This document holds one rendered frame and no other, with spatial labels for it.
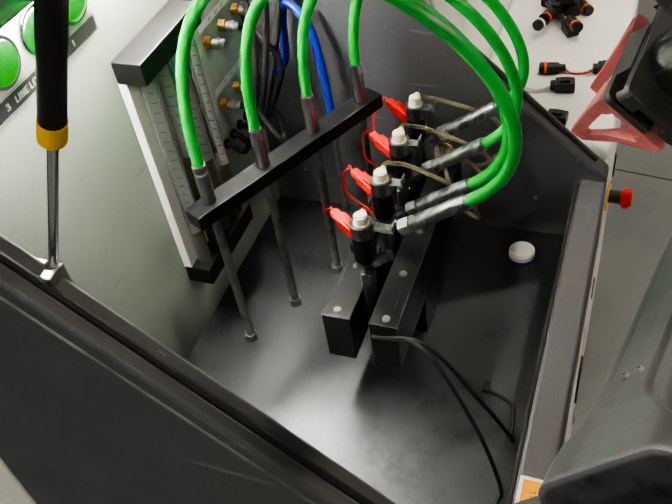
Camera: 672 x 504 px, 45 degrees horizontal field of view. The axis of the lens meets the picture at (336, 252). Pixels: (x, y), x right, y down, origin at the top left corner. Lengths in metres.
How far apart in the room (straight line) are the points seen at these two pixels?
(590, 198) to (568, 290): 0.18
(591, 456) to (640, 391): 0.03
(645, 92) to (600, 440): 0.39
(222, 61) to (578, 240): 0.55
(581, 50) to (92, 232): 0.88
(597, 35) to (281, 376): 0.80
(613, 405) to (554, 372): 0.68
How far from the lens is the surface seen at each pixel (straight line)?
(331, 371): 1.15
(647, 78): 0.65
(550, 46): 1.47
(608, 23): 1.54
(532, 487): 0.89
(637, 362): 0.32
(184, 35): 0.87
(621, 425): 0.29
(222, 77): 1.18
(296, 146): 1.08
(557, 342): 1.02
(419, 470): 1.05
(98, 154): 0.95
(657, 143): 0.67
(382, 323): 0.99
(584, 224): 1.16
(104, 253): 0.99
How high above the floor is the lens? 1.74
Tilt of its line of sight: 44 degrees down
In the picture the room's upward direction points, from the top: 10 degrees counter-clockwise
